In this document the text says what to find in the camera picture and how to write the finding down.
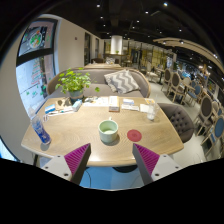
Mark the grey chevron cushion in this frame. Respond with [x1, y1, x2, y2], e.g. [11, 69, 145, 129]
[103, 69, 141, 95]

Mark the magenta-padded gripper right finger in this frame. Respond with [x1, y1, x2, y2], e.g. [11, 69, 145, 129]
[132, 143, 184, 186]

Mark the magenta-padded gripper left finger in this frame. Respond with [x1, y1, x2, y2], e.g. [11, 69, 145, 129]
[41, 143, 92, 186]

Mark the blue and white packet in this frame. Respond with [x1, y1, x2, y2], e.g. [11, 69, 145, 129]
[44, 103, 57, 115]

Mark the flat round red coaster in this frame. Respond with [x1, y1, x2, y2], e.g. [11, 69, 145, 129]
[126, 128, 143, 143]

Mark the white booklet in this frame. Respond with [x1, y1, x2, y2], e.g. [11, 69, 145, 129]
[120, 98, 140, 112]

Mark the white tissue box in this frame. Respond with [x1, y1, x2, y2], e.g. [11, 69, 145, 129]
[108, 95, 120, 113]

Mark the curved grey sofa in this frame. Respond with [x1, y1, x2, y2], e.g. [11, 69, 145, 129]
[46, 67, 152, 100]

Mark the clear bottle with blue label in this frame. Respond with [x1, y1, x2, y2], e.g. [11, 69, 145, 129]
[30, 114, 53, 146]

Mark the light green ceramic mug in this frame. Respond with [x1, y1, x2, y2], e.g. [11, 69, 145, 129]
[97, 117, 120, 145]

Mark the small light blue box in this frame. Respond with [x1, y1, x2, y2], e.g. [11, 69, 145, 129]
[71, 99, 83, 112]

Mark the white paper sheet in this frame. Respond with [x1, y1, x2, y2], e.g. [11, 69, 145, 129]
[82, 96, 110, 108]

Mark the green potted plant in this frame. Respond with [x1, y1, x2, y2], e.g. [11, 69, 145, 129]
[54, 67, 101, 101]

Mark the grey tufted chair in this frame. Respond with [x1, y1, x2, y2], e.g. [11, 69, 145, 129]
[157, 102, 195, 144]

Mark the group of ceiling lights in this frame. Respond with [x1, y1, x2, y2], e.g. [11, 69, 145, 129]
[94, 1, 221, 61]

